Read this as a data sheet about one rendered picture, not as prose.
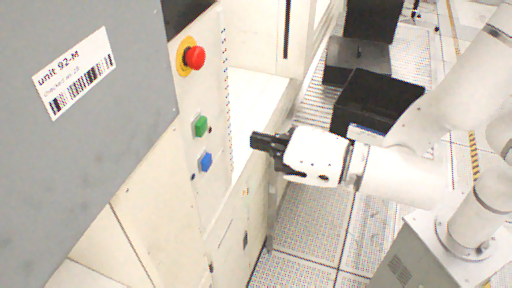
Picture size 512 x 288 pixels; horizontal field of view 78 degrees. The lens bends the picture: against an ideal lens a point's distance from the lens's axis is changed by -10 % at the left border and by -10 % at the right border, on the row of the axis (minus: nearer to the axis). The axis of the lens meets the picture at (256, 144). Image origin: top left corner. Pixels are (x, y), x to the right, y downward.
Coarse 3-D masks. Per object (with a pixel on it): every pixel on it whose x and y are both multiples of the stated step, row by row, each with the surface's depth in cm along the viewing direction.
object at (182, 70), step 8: (184, 40) 53; (192, 40) 56; (224, 40) 67; (184, 48) 54; (176, 56) 52; (176, 64) 53; (184, 72) 56; (200, 112) 66; (192, 120) 63; (192, 128) 64; (200, 152) 71; (248, 200) 118; (256, 264) 168; (248, 280) 158
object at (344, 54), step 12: (336, 48) 155; (348, 48) 155; (360, 48) 149; (372, 48) 156; (384, 48) 156; (336, 60) 147; (348, 60) 147; (360, 60) 148; (372, 60) 148; (384, 60) 148; (324, 72) 148; (336, 72) 146; (348, 72) 144; (384, 72) 141; (324, 84) 151; (336, 84) 150
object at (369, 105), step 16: (352, 80) 133; (368, 80) 132; (384, 80) 128; (400, 80) 125; (352, 96) 140; (368, 96) 136; (384, 96) 133; (400, 96) 129; (416, 96) 126; (336, 112) 115; (352, 112) 112; (368, 112) 137; (384, 112) 134; (400, 112) 133; (336, 128) 120; (352, 128) 116; (368, 128) 113; (384, 128) 109; (352, 144) 120
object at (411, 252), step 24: (456, 192) 109; (408, 216) 102; (432, 216) 102; (408, 240) 104; (432, 240) 96; (504, 240) 95; (384, 264) 121; (408, 264) 107; (432, 264) 96; (456, 264) 90; (480, 264) 90; (504, 264) 90
